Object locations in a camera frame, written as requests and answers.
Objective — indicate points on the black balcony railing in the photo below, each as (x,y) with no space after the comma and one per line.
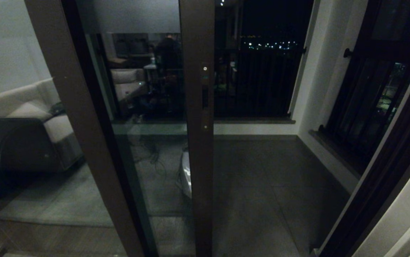
(262,85)

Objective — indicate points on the fixed glass panel brown frame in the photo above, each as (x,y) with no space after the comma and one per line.
(100,160)

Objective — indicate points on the long brown stone sill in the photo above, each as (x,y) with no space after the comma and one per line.
(255,121)

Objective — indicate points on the grey rug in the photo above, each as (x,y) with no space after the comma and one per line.
(55,200)

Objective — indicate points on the short brown stone sill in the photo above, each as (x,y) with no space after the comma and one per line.
(337,152)

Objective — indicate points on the sliding glass door brown frame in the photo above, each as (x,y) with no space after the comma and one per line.
(199,178)

